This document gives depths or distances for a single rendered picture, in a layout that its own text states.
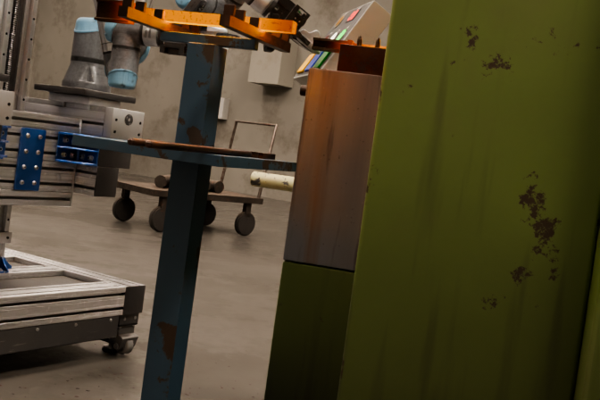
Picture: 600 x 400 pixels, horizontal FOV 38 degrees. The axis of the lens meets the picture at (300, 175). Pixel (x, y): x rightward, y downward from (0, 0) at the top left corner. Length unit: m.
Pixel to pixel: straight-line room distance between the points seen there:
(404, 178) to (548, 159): 0.27
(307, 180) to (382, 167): 0.33
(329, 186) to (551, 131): 0.55
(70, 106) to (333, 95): 1.06
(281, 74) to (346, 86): 9.92
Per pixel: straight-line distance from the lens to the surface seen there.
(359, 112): 1.97
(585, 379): 1.65
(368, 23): 2.65
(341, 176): 1.97
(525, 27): 1.71
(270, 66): 11.95
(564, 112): 1.70
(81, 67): 2.77
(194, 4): 2.31
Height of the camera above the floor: 0.72
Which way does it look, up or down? 2 degrees down
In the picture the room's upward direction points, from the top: 8 degrees clockwise
